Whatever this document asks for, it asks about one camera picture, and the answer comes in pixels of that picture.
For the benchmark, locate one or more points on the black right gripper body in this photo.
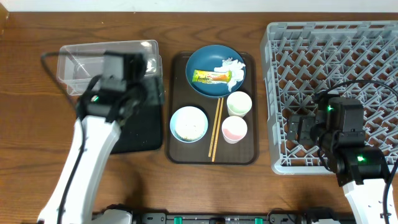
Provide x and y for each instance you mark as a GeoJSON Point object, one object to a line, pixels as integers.
{"type": "Point", "coordinates": [304, 129]}

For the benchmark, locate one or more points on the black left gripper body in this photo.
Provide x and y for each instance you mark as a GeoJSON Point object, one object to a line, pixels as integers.
{"type": "Point", "coordinates": [136, 92]}

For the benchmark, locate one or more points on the pink cup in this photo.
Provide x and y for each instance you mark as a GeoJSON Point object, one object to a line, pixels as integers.
{"type": "Point", "coordinates": [234, 129]}

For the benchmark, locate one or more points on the light blue bowl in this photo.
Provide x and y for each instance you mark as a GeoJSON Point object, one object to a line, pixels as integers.
{"type": "Point", "coordinates": [188, 124]}

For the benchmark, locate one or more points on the yellow snack wrapper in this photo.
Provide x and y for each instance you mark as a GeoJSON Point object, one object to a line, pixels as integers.
{"type": "Point", "coordinates": [209, 77]}

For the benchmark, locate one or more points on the white tissue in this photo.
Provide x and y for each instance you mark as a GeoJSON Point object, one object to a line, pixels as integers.
{"type": "Point", "coordinates": [237, 69]}

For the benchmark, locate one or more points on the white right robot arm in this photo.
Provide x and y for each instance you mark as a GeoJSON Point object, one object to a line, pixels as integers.
{"type": "Point", "coordinates": [361, 170]}

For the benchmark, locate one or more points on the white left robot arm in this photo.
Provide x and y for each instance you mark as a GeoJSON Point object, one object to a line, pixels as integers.
{"type": "Point", "coordinates": [94, 137]}

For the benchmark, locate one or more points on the clear plastic waste bin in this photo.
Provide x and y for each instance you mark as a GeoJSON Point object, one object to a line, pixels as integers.
{"type": "Point", "coordinates": [84, 61]}

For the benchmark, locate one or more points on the black waste tray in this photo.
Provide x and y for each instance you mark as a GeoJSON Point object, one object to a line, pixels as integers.
{"type": "Point", "coordinates": [139, 122]}

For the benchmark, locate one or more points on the grey dishwasher rack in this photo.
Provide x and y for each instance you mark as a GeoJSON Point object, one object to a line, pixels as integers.
{"type": "Point", "coordinates": [355, 59]}

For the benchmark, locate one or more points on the pale green cup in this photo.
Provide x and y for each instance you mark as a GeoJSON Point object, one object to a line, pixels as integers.
{"type": "Point", "coordinates": [239, 104]}

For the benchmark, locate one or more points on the dark blue plate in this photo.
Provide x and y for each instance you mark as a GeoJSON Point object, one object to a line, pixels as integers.
{"type": "Point", "coordinates": [208, 58]}

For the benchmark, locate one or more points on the right wooden chopstick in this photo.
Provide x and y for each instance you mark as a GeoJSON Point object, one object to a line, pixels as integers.
{"type": "Point", "coordinates": [217, 131]}

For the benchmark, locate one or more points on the wooden chopstick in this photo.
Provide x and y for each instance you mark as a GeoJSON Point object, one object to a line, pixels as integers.
{"type": "Point", "coordinates": [214, 127]}
{"type": "Point", "coordinates": [217, 131]}

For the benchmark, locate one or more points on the left wooden chopstick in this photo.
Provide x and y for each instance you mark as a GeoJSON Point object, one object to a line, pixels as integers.
{"type": "Point", "coordinates": [214, 127]}

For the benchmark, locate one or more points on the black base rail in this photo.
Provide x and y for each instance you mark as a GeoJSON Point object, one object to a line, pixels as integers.
{"type": "Point", "coordinates": [275, 216]}

